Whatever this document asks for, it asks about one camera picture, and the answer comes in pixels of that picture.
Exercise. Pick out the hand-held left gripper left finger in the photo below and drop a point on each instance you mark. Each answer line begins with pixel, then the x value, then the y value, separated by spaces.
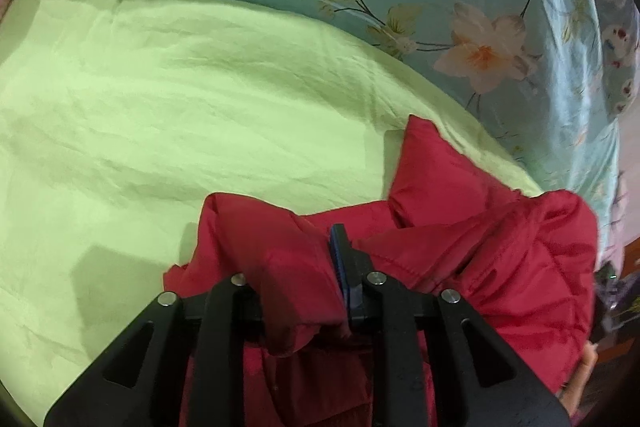
pixel 235 302

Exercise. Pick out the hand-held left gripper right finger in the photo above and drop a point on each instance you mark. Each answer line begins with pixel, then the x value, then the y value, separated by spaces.
pixel 340 267

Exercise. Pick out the red quilted jacket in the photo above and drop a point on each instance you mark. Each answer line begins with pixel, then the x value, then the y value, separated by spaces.
pixel 450 192

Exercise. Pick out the person's right hand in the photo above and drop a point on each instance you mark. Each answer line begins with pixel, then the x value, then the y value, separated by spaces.
pixel 582 372

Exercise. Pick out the light green bed sheet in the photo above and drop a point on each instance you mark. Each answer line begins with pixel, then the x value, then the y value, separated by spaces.
pixel 175 107

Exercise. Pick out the bear print pillow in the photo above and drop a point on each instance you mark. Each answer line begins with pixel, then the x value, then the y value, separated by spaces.
pixel 616 37

